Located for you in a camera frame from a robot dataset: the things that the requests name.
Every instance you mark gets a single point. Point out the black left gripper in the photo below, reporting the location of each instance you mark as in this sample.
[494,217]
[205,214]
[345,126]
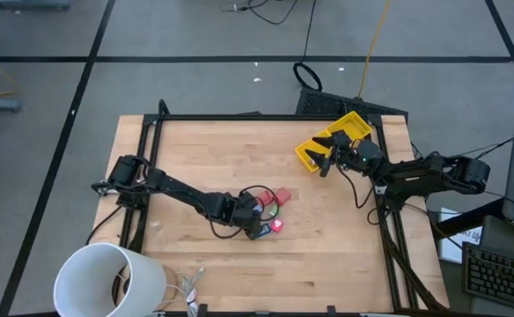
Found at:
[246,211]

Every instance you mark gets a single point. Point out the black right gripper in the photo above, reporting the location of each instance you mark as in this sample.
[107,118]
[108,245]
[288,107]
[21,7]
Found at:
[344,149]

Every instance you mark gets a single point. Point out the dark blue plastic box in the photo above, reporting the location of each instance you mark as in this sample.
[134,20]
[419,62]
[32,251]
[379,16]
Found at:
[264,230]

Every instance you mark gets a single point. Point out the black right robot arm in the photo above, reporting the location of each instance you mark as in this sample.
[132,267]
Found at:
[415,174]

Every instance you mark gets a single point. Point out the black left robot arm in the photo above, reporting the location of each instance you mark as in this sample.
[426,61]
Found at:
[173,187]

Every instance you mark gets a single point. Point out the yellow plastic basket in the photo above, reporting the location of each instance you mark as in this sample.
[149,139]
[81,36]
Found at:
[354,125]

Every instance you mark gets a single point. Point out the black mesh panel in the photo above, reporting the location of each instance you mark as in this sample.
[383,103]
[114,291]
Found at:
[327,103]

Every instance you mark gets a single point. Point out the black desk bar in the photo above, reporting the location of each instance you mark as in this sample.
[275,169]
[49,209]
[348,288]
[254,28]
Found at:
[468,220]

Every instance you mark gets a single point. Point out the white paper sheet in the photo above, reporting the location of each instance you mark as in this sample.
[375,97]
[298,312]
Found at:
[453,251]

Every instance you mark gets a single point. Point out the white cylinder lamp shade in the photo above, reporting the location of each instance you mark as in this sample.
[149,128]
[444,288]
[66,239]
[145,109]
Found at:
[85,273]

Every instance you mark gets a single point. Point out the black keyboard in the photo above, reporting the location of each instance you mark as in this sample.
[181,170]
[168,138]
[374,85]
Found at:
[499,277]

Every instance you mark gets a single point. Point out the black table frame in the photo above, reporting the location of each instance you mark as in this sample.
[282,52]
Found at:
[239,117]

